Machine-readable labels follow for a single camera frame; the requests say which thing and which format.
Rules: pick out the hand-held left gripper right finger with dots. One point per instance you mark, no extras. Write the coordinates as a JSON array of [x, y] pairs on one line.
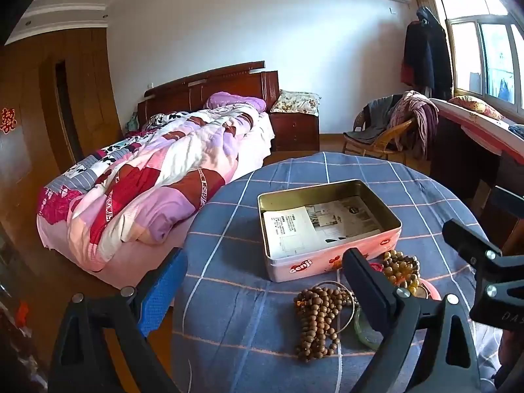
[[368, 294]]

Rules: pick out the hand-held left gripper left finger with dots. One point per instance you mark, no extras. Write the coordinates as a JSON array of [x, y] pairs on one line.
[[163, 290]]

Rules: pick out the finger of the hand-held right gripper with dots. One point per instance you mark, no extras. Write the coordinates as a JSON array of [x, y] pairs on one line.
[[509, 204], [466, 239]]

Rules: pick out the pink tin box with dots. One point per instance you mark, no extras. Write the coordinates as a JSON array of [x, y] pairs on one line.
[[327, 264]]

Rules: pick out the green jade bangle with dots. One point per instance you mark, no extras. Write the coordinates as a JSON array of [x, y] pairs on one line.
[[366, 337]]

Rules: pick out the bed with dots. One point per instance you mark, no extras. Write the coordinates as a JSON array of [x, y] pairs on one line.
[[123, 270]]

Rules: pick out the dark wooden desk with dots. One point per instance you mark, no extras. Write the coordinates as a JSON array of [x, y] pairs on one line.
[[458, 159]]

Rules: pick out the round table with blue cloth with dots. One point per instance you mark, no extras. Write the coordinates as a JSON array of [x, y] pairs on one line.
[[245, 294]]

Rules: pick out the printed paper sheet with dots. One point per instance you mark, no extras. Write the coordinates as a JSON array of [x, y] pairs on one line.
[[303, 225]]

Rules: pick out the floral cushion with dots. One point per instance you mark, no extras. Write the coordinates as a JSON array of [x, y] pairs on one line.
[[475, 107]]

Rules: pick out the pink patchwork quilt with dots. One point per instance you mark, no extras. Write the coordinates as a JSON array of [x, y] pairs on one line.
[[163, 180]]

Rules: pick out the pink purple garment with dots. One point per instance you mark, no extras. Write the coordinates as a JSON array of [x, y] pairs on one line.
[[415, 118]]

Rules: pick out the rattan chair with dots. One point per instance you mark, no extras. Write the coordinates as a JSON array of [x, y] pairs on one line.
[[393, 135]]

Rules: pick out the window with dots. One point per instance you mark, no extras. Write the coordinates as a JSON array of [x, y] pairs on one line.
[[487, 57]]

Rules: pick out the dark grey garment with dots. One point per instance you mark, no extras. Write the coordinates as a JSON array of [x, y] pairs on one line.
[[374, 120]]

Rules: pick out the teal cloth item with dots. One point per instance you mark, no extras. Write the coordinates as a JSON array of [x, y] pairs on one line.
[[132, 124]]

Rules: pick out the hanging dark coats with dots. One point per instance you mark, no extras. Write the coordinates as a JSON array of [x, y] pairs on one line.
[[428, 53]]

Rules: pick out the wooden nightstand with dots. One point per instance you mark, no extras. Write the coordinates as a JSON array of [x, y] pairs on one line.
[[294, 131]]

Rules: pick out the purple pillow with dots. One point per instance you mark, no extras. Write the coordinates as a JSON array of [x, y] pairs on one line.
[[233, 101]]

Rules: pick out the dark wooden headboard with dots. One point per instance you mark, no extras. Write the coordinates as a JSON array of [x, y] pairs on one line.
[[196, 90]]

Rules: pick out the floral pillow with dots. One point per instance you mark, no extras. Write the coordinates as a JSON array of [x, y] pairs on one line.
[[295, 101]]

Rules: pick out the wooden wardrobe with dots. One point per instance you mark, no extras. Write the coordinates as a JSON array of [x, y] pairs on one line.
[[45, 110]]

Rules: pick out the red paper decoration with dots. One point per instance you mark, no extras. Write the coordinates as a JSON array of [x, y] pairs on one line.
[[7, 120]]

